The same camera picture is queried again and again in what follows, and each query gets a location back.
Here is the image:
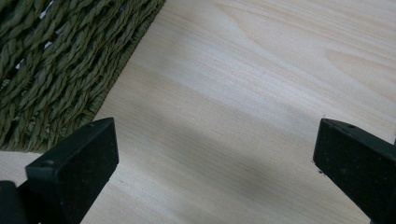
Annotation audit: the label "green woven basket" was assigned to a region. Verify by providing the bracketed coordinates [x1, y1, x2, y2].
[0, 0, 167, 154]

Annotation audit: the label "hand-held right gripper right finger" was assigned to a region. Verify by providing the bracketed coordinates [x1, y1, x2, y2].
[312, 118, 396, 224]

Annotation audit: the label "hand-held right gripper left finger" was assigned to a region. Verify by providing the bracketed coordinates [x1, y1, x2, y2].
[18, 117, 120, 224]

